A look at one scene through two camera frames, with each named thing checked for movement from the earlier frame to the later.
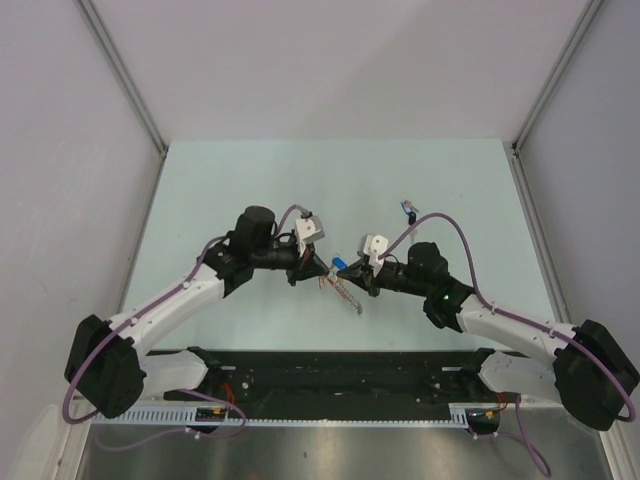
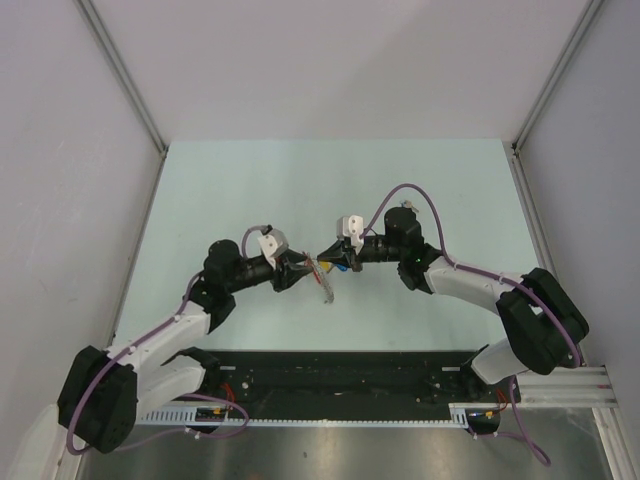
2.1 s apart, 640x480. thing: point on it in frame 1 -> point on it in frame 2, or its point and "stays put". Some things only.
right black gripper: [361, 274] -> [340, 252]
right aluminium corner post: [588, 16] stays put
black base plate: [341, 384] stays put
